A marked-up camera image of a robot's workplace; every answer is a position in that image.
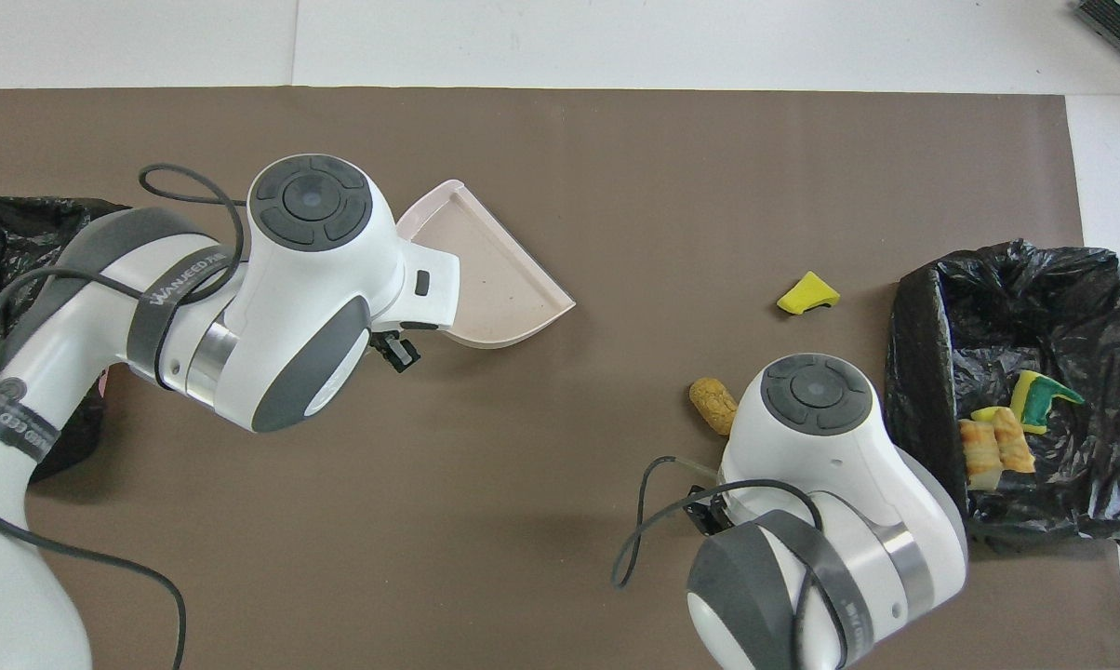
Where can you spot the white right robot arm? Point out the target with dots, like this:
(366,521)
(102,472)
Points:
(820,465)

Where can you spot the beige plastic dustpan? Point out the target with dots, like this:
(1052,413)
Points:
(486,288)

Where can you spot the brown cork-like bread roll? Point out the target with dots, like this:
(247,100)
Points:
(709,400)

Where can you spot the pink bin with black bag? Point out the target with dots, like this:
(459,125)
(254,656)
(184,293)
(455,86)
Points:
(2,237)

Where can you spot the orange striped bread piece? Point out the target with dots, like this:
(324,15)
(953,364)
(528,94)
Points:
(980,454)

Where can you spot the bin lined with black bag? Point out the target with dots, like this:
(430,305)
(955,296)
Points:
(932,326)

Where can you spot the yellow sponge wedge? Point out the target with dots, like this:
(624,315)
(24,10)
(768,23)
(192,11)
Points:
(807,295)

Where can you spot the brown table mat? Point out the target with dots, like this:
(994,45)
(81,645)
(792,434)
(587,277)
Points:
(755,158)

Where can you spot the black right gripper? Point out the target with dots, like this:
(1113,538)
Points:
(713,512)

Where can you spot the yellow sponge piece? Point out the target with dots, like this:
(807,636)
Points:
(1034,400)
(986,414)

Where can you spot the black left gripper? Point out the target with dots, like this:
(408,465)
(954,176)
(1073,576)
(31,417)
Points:
(394,351)

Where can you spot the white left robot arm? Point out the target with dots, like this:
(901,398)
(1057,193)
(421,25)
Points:
(318,270)

